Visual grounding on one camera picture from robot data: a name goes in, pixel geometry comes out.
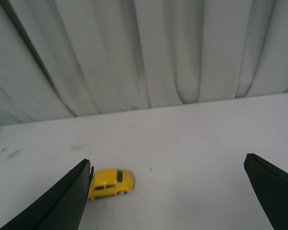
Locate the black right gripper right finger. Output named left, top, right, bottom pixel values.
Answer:
left=244, top=153, right=288, bottom=230

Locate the yellow beetle toy car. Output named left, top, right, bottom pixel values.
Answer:
left=88, top=169, right=135, bottom=200

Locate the white pleated curtain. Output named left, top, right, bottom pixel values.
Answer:
left=0, top=0, right=288, bottom=126

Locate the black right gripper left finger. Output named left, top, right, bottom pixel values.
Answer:
left=1, top=159, right=94, bottom=230

